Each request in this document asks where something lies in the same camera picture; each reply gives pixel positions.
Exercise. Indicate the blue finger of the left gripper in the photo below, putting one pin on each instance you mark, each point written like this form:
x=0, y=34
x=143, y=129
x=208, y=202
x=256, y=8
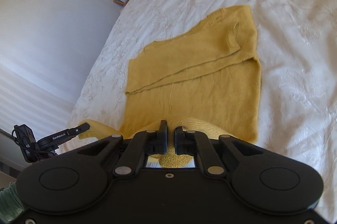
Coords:
x=82, y=128

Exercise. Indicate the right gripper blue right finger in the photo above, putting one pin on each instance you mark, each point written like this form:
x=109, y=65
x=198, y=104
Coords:
x=207, y=153

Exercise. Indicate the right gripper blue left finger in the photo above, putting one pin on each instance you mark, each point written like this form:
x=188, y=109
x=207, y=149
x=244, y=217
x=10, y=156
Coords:
x=139, y=148

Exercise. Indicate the mustard yellow knit sweater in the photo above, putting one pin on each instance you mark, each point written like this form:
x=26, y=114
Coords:
x=207, y=79

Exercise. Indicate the green sleeve forearm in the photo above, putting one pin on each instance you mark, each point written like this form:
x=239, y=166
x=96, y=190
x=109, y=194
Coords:
x=10, y=203

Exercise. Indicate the white floral bedspread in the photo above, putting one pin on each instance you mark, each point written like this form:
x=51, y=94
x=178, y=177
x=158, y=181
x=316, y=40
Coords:
x=297, y=52

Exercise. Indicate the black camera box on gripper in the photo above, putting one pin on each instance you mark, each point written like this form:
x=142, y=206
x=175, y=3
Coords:
x=23, y=136

